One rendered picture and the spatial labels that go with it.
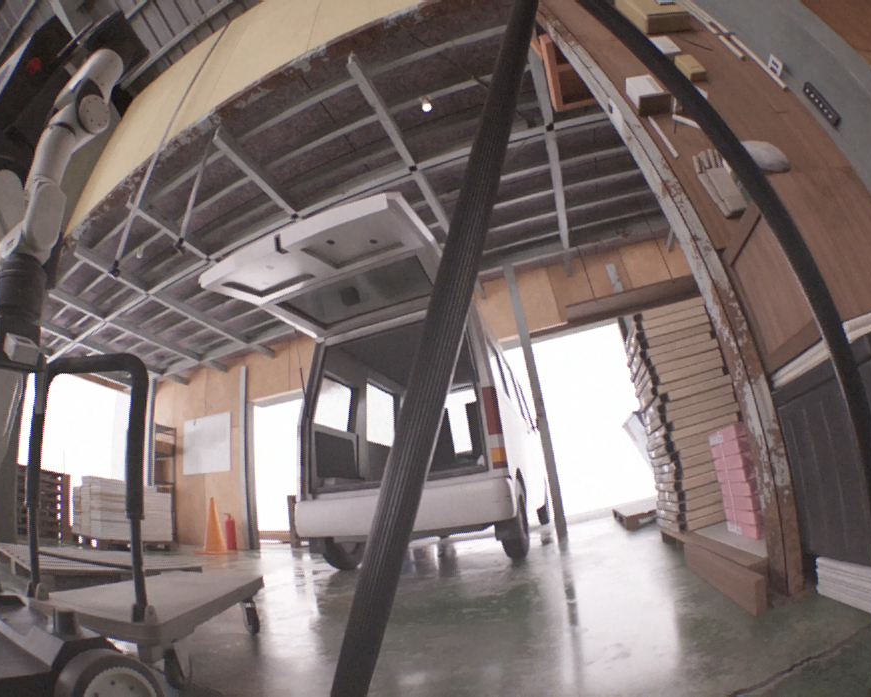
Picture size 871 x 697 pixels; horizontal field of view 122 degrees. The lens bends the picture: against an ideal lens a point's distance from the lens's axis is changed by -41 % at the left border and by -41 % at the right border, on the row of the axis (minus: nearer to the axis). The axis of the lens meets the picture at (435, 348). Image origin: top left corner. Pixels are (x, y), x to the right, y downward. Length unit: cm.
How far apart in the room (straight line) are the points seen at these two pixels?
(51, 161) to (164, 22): 535
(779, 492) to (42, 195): 148
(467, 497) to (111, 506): 408
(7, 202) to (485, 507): 228
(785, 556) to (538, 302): 413
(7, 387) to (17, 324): 17
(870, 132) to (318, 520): 333
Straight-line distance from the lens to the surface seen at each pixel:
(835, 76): 185
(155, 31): 621
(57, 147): 81
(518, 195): 380
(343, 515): 260
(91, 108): 86
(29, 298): 68
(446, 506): 232
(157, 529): 555
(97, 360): 101
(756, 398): 104
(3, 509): 412
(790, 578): 111
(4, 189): 93
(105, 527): 519
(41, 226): 71
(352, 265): 238
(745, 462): 140
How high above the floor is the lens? 41
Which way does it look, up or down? 22 degrees up
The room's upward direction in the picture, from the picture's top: 8 degrees counter-clockwise
